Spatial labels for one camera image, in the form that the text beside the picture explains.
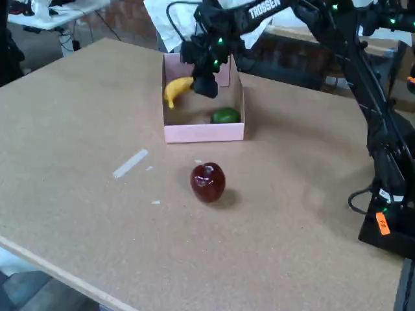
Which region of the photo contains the dark red toy pomegranate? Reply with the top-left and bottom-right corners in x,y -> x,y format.
189,162 -> 226,204

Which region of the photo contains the round green toy fruit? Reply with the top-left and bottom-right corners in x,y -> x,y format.
210,107 -> 241,124

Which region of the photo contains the white labelled carton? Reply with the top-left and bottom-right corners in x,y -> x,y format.
324,76 -> 354,95

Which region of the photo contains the small black camera box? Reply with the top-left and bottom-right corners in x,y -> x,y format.
179,36 -> 201,65

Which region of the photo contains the white crumpled sheet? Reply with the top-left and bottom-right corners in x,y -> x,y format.
143,0 -> 273,52

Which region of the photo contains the black cable at arm foot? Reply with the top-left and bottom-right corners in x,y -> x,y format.
348,186 -> 377,215

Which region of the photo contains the pink cardboard box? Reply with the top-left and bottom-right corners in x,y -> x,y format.
161,52 -> 246,144

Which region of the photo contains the looped black camera cable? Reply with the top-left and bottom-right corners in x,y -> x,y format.
165,1 -> 204,45

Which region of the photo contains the white background table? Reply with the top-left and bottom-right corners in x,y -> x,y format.
8,0 -> 111,32

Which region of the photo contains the white crumpled cloth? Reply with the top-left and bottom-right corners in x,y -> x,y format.
31,0 -> 53,23

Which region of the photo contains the long white tape strip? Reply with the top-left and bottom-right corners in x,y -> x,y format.
112,148 -> 150,179

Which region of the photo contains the black bulky object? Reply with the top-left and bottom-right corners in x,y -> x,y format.
0,0 -> 26,87

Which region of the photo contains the yellow toy banana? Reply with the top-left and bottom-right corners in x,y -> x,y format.
163,76 -> 195,109

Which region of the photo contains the brown wooden bench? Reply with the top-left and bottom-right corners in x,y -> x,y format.
265,25 -> 399,58

